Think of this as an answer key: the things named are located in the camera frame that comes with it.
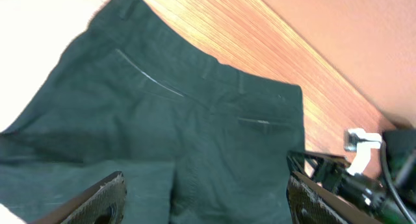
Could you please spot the black shorts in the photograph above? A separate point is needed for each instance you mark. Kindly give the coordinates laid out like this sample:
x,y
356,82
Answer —
x,y
197,141

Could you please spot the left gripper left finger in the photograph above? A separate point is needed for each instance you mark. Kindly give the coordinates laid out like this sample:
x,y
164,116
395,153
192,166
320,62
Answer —
x,y
102,203

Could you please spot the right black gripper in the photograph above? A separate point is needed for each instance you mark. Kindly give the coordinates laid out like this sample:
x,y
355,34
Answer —
x,y
330,171

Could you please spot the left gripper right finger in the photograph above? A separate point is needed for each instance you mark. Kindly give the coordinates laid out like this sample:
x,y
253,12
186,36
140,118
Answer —
x,y
310,203

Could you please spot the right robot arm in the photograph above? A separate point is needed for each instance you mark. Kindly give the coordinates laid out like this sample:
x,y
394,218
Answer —
x,y
393,165

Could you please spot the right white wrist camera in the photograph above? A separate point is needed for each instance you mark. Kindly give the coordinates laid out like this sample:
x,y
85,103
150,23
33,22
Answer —
x,y
361,143

